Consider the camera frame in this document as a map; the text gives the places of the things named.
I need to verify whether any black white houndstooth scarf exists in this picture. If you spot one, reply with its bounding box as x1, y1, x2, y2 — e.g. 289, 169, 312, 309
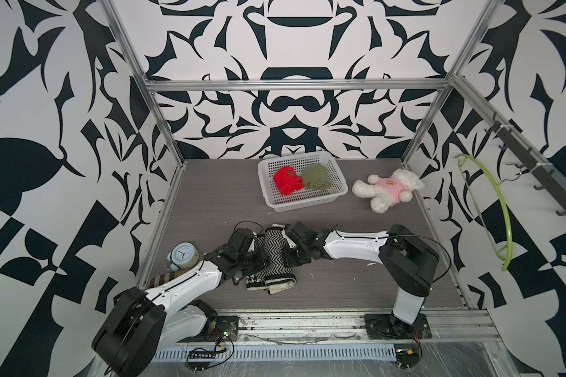
246, 225, 297, 295

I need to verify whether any red knitted scarf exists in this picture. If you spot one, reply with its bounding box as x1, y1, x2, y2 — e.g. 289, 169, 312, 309
273, 167, 304, 196

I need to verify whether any green knitted scarf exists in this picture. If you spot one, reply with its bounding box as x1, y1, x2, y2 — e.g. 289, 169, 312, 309
301, 163, 332, 191

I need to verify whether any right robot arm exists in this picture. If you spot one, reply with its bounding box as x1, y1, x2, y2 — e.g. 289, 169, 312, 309
283, 221, 440, 330

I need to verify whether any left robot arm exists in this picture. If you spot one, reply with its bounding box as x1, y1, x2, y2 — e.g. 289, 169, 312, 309
91, 229, 269, 376

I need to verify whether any white plastic basket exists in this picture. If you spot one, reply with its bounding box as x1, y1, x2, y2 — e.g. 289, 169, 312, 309
258, 151, 348, 212

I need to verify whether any light blue alarm clock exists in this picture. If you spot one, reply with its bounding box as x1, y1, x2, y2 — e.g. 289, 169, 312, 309
167, 242, 200, 272

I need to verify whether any white teddy bear pink shirt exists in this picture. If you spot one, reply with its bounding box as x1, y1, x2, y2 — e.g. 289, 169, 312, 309
352, 168, 425, 214

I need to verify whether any black connector hub left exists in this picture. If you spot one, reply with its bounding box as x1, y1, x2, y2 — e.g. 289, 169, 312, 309
186, 348, 218, 363

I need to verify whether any black connector hub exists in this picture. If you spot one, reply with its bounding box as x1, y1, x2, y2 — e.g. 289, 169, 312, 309
186, 348, 218, 363
396, 349, 421, 370

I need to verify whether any black connector hub right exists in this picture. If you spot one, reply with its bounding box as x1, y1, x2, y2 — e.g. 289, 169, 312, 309
396, 349, 421, 370

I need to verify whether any green clothes hanger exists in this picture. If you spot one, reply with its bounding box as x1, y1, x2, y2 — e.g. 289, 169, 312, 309
454, 154, 514, 272

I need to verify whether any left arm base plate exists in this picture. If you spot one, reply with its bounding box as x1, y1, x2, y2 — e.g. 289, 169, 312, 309
194, 315, 239, 342

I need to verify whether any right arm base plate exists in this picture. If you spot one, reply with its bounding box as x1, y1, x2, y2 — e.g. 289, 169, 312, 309
363, 314, 432, 340

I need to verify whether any white slotted cable duct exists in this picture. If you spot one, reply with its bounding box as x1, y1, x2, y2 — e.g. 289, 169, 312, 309
153, 344, 396, 362

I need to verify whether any grey wall hook rail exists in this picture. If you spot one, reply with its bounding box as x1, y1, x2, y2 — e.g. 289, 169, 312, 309
484, 112, 566, 218

